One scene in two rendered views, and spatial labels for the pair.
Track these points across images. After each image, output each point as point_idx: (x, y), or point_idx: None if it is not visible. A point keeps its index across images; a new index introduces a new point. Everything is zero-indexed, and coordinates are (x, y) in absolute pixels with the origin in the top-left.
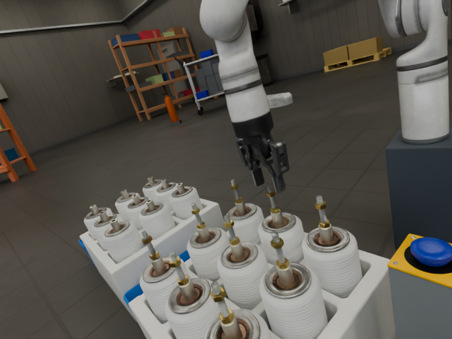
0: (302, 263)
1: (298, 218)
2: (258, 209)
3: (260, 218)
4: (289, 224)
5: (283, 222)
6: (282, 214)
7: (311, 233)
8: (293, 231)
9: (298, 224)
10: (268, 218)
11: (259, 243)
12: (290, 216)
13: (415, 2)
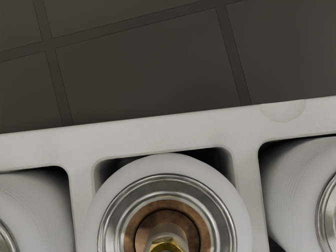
0: (253, 236)
1: (204, 170)
2: (5, 212)
3: (41, 228)
4: (218, 231)
5: (183, 230)
6: (146, 197)
7: (326, 233)
8: (248, 244)
9: (235, 200)
10: (111, 250)
11: (71, 248)
12: (184, 189)
13: None
